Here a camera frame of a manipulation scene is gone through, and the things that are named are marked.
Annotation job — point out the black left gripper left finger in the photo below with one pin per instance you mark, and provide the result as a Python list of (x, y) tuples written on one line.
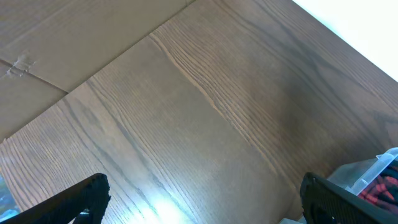
[(84, 202)]

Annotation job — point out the clear plastic storage bin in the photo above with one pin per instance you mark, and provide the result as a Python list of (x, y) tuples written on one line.
[(356, 176)]

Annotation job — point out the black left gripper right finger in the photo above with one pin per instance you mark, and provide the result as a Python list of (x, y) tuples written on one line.
[(325, 202)]

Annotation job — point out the brown cardboard sheet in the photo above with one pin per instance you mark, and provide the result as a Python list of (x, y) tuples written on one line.
[(49, 47)]

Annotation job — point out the red navy plaid shirt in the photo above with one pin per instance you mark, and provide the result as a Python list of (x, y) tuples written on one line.
[(382, 191)]

